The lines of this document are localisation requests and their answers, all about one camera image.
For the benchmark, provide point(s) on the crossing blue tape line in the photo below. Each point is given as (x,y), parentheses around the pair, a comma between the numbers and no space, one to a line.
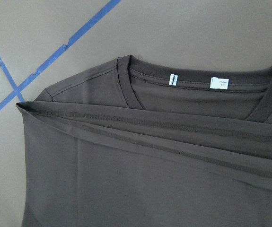
(10,79)

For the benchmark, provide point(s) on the long blue tape line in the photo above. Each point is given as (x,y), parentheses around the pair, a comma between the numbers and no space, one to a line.
(62,49)

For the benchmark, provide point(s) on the dark brown t-shirt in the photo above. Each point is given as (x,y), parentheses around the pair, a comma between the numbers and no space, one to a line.
(133,144)

